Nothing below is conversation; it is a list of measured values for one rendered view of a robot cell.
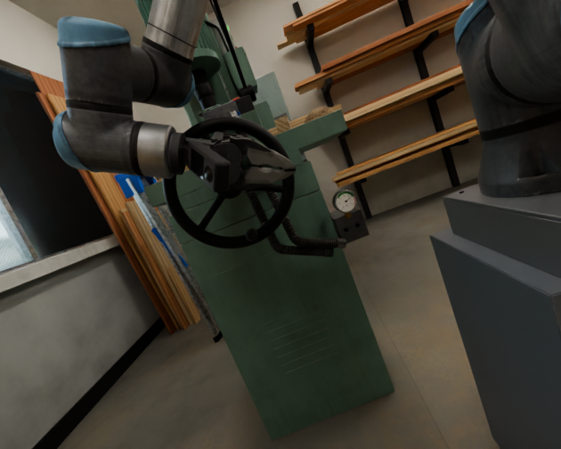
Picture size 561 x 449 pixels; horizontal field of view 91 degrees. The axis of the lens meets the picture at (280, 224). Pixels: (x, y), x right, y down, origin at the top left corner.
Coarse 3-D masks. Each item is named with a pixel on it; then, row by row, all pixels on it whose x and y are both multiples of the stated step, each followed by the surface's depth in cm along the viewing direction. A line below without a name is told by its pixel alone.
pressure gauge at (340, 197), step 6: (342, 192) 74; (348, 192) 74; (336, 198) 74; (342, 198) 74; (348, 198) 74; (354, 198) 74; (336, 204) 74; (342, 204) 74; (348, 204) 74; (354, 204) 75; (342, 210) 75; (348, 210) 75; (348, 216) 77
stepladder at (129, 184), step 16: (128, 176) 158; (144, 176) 171; (128, 192) 160; (144, 192) 163; (144, 208) 159; (160, 208) 176; (160, 224) 162; (160, 240) 163; (176, 240) 179; (176, 256) 162; (192, 272) 168; (192, 288) 169; (208, 320) 170
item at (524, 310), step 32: (448, 256) 54; (480, 256) 44; (448, 288) 60; (480, 288) 46; (512, 288) 37; (544, 288) 32; (480, 320) 50; (512, 320) 40; (544, 320) 33; (480, 352) 56; (512, 352) 43; (544, 352) 35; (480, 384) 62; (512, 384) 47; (544, 384) 38; (512, 416) 52; (544, 416) 41; (512, 448) 58; (544, 448) 44
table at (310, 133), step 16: (336, 112) 77; (304, 128) 77; (320, 128) 77; (336, 128) 78; (288, 144) 77; (304, 144) 78; (320, 144) 94; (176, 176) 77; (192, 176) 77; (160, 192) 77
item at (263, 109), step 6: (264, 102) 106; (258, 108) 106; (264, 108) 106; (258, 114) 106; (264, 114) 106; (270, 114) 106; (264, 120) 106; (270, 120) 106; (264, 126) 107; (270, 126) 107
